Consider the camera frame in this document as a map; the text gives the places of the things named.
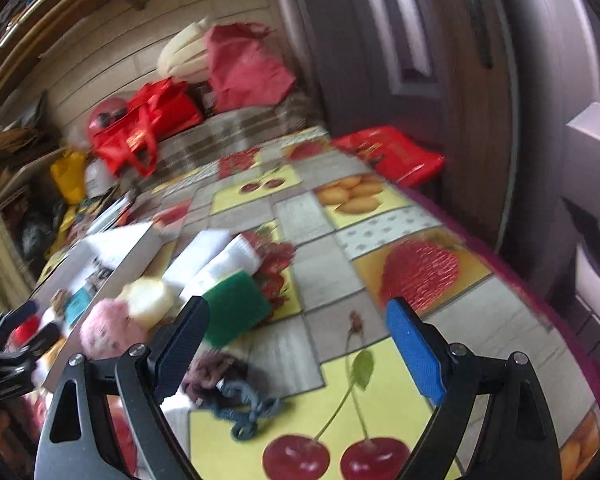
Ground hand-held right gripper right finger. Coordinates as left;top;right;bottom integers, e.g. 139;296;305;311
385;297;563;480

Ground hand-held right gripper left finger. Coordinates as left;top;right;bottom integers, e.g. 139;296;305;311
34;296;211;480

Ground red apple plush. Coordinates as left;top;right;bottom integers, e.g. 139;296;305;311
7;321;43;353

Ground dark knit scrunchie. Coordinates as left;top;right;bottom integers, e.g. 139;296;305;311
182;349;253;403

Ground pale yellow sponge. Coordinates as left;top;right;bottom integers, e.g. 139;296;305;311
121;277;176;328

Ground yellow green scouring sponge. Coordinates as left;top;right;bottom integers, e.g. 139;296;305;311
200;269;276;348

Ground pink fluffy ball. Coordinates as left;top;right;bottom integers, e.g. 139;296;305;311
79;299;146;361

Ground teal tissue packet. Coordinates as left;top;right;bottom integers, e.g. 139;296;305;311
65;287;101;326

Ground white foam block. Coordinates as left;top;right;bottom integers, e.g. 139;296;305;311
162;230;262;296

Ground white cardboard tray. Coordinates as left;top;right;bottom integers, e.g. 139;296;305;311
30;222;183;393

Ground black plastic bag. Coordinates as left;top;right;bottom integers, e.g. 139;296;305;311
20;212;56;261

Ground yellow cloth pile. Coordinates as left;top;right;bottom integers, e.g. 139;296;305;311
45;200;111;261

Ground long white box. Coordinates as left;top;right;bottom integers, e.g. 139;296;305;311
80;191;136;236

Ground wooden storage shelf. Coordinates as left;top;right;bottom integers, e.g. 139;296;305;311
0;90;76;291

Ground yellow bag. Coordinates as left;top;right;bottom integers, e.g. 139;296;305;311
50;152;88;205

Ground glossy red gift bag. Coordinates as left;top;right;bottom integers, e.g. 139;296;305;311
332;127;446;187

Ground brown cardboard pieces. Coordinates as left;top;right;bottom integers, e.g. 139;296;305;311
0;92;61;161

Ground red tote bag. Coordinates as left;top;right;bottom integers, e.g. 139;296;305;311
91;79;203;177

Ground red non-woven bag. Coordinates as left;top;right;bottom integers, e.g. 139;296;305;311
205;22;297;113

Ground dark panelled door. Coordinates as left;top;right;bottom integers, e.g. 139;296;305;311
267;0;518;246

